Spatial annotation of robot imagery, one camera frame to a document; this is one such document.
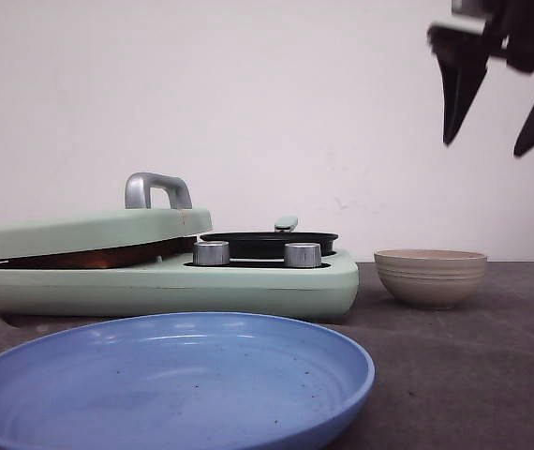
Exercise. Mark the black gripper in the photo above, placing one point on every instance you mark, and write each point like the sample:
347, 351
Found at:
508, 34

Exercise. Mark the silver control knob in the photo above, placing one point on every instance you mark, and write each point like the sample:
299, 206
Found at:
211, 253
302, 255

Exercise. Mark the mint breakfast maker lid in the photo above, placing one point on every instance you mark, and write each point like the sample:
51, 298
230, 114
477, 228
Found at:
158, 207

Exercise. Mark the blue round plate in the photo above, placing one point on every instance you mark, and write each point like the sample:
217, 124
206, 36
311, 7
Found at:
183, 381

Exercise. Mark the white bread slice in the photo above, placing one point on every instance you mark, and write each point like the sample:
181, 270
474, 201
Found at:
106, 258

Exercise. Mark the mint green breakfast maker base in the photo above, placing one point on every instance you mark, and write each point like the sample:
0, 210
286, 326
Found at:
176, 285

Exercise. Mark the left silver control knob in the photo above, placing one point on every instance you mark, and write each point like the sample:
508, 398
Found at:
211, 253

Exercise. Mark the black frying pan green handle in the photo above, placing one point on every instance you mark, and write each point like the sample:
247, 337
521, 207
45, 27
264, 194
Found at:
271, 245

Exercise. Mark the cream ribbed bowl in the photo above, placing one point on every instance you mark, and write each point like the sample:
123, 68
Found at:
430, 278

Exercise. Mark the right silver control knob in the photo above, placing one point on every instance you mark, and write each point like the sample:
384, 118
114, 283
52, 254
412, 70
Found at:
302, 255

